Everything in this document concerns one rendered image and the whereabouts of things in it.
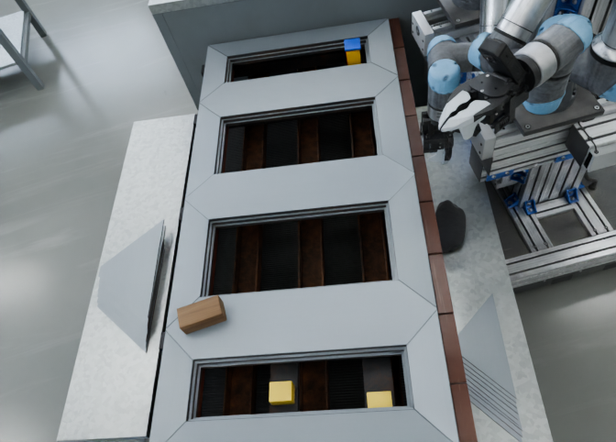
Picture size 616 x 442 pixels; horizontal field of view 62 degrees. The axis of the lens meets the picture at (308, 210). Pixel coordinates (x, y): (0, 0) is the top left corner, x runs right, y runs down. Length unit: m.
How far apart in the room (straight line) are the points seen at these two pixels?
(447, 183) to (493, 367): 0.64
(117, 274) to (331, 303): 0.71
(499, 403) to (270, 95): 1.24
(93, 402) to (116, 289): 0.33
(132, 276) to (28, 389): 1.17
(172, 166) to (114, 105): 1.69
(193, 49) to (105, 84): 1.58
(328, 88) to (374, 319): 0.89
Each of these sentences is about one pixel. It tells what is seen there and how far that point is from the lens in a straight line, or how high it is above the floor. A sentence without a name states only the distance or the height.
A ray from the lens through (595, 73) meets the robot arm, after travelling 1.39.
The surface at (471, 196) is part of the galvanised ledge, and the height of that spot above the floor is 0.68.
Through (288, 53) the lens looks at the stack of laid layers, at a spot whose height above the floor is 0.83.
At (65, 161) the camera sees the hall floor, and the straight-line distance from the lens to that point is 3.44.
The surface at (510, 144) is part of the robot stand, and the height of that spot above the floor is 0.93.
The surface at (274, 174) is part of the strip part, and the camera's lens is 1.67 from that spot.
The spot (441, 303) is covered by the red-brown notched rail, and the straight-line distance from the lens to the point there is 1.42.
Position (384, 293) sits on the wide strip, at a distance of 1.40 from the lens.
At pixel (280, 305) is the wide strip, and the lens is 1.42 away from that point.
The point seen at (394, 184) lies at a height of 0.85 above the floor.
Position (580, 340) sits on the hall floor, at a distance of 2.36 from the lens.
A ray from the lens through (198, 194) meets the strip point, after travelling 1.70.
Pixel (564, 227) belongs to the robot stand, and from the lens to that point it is 2.34.
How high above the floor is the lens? 2.13
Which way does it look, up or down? 55 degrees down
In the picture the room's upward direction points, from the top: 16 degrees counter-clockwise
